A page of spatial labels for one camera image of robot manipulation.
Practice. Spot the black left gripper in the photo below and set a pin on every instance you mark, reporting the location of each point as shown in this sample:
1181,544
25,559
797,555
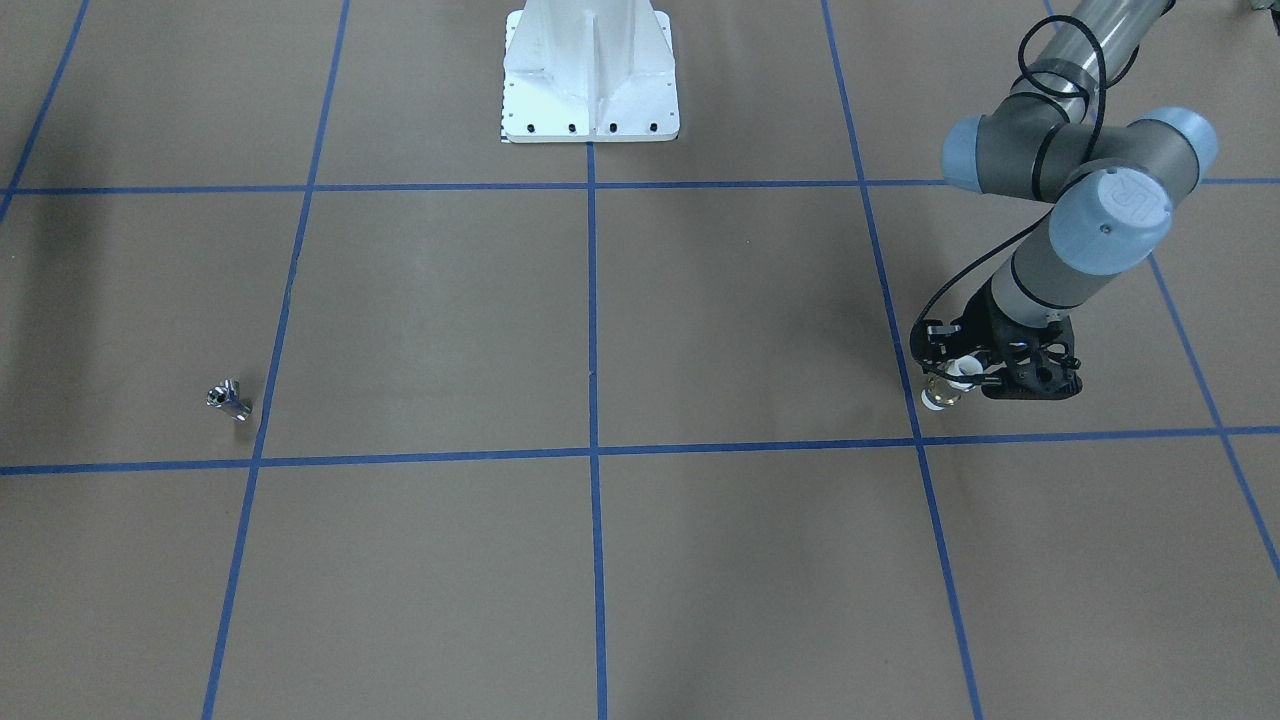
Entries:
981,331

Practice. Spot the chrome metal pipe fitting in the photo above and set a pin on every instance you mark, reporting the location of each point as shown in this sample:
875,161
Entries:
226,397

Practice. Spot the white brass PPR valve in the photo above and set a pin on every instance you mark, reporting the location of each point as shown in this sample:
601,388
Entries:
943,391

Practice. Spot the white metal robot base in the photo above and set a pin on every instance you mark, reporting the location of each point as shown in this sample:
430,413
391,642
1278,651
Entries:
589,72

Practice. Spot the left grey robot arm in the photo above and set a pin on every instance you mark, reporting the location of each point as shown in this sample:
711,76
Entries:
1110,191

